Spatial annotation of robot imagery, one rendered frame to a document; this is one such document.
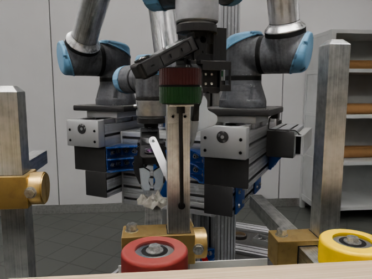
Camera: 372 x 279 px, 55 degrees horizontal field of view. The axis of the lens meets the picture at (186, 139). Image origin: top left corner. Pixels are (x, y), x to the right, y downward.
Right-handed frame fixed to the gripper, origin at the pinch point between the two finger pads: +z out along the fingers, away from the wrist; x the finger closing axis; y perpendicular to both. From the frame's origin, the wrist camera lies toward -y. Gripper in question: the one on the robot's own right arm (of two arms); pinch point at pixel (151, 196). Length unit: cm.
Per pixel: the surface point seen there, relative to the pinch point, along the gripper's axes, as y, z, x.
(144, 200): -16.4, -4.4, 1.7
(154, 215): -23.3, -3.5, -0.3
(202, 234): -34.3, -4.0, -7.9
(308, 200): 206, 71, -139
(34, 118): 227, -2, 98
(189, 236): -35.2, -4.2, -5.6
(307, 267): -53, -8, -17
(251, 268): -52, -8, -11
